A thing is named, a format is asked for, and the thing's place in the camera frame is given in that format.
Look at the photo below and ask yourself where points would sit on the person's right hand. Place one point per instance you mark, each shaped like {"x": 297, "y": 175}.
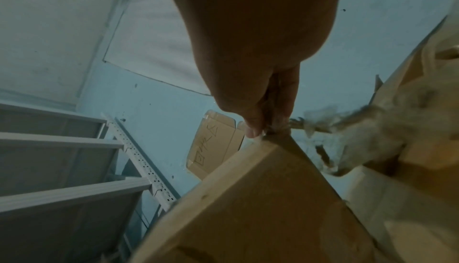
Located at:
{"x": 258, "y": 29}

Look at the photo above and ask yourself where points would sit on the clear packing tape strip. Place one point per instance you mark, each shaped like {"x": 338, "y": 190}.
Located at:
{"x": 376, "y": 125}

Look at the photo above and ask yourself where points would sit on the brown cardboard box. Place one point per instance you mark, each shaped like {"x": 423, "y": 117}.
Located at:
{"x": 412, "y": 199}
{"x": 258, "y": 205}

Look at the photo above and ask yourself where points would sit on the flat cardboard sheet with scribble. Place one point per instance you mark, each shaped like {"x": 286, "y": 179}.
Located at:
{"x": 215, "y": 145}

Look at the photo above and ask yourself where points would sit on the white cloth sheet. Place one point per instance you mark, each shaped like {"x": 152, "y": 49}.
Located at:
{"x": 154, "y": 35}

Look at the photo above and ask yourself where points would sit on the white metal shelf rack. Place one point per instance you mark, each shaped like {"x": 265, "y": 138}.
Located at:
{"x": 71, "y": 176}

